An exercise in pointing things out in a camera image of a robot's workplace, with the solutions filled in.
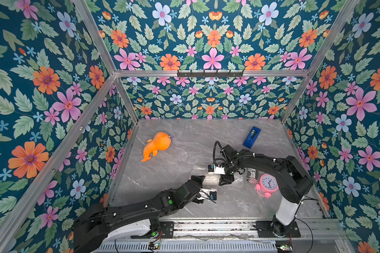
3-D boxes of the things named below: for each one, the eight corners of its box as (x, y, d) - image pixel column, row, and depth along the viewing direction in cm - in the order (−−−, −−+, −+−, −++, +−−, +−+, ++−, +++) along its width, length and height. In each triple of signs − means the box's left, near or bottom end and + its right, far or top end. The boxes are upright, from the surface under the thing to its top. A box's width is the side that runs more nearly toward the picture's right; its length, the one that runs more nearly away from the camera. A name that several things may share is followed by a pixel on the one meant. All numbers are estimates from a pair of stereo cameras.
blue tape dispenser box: (242, 144, 107) (244, 139, 102) (250, 131, 115) (253, 125, 110) (251, 149, 105) (254, 144, 100) (259, 135, 113) (262, 129, 108)
